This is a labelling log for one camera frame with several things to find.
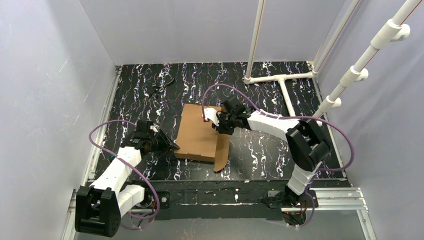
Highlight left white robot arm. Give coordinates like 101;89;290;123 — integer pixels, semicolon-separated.
74;120;180;238

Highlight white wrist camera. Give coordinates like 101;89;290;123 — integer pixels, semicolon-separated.
202;107;220;127
150;124;159;133

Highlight white PVC pipe frame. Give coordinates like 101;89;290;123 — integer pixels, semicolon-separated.
243;0;422;119

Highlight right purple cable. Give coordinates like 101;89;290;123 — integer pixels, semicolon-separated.
200;83;356;227

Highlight green handle screwdriver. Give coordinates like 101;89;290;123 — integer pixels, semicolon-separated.
105;151;118;163

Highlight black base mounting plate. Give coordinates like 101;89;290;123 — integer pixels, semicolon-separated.
120;178;324;222

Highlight brown cardboard box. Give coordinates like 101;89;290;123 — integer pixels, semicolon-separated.
174;103;230;173

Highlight aluminium rail frame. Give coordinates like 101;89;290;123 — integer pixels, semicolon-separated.
61;66;377;240

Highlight black pliers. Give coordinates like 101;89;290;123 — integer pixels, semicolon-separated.
148;78;176;98

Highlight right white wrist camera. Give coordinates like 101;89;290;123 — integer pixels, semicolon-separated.
202;107;220;127

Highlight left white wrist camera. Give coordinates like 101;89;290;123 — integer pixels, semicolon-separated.
150;124;159;133

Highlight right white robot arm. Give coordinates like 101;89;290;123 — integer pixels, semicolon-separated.
203;96;332;206

